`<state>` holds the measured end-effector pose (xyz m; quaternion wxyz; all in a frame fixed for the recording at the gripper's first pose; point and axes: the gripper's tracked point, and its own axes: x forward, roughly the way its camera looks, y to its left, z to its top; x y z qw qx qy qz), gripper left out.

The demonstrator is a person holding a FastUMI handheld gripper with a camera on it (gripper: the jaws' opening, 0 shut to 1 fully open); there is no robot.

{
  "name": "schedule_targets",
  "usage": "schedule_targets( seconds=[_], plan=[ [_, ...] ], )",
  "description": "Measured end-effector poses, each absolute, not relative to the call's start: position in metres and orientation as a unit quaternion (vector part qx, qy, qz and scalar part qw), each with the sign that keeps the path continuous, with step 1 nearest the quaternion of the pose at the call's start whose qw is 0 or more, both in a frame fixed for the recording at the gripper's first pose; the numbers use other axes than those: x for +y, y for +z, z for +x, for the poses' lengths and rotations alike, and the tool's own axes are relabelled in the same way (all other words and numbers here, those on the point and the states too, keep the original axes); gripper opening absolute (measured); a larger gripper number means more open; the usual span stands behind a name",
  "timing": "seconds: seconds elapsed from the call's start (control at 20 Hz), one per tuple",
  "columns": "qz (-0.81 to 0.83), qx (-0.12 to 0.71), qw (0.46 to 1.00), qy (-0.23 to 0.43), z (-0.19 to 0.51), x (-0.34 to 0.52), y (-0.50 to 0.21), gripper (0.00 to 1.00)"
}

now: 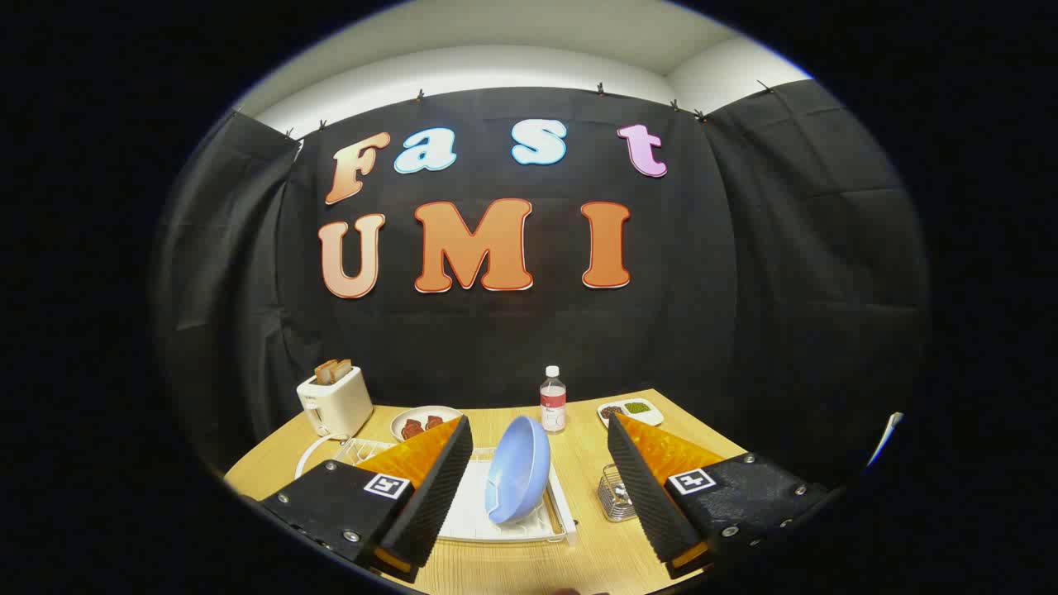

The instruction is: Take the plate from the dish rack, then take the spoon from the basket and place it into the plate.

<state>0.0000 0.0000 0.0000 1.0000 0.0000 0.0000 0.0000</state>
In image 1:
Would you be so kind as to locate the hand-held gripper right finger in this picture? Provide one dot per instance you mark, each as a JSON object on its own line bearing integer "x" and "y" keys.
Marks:
{"x": 645, "y": 487}

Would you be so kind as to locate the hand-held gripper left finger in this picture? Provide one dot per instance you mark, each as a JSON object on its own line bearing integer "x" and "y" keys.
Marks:
{"x": 438, "y": 496}

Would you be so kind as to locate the silver spoon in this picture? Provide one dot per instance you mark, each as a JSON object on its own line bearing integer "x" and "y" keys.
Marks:
{"x": 621, "y": 496}

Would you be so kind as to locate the blue plate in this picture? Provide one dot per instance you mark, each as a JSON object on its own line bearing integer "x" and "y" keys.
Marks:
{"x": 517, "y": 471}

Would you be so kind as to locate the white divided dish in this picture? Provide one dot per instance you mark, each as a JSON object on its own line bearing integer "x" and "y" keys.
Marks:
{"x": 653, "y": 417}

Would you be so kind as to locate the white oval plate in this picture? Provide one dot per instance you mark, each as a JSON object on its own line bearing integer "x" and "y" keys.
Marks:
{"x": 397, "y": 423}

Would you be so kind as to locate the white drip tray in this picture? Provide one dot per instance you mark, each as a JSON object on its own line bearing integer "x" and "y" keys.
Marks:
{"x": 467, "y": 512}

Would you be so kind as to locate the red meat piece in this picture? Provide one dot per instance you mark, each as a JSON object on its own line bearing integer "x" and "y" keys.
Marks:
{"x": 412, "y": 429}
{"x": 434, "y": 422}

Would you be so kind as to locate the clear water bottle red label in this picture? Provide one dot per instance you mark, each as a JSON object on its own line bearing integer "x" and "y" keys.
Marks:
{"x": 553, "y": 405}

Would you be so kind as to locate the white toaster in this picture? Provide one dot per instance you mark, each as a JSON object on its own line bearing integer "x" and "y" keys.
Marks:
{"x": 335, "y": 401}

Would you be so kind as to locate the brown bread slice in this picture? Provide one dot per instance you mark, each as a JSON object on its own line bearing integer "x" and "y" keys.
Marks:
{"x": 343, "y": 368}
{"x": 324, "y": 372}

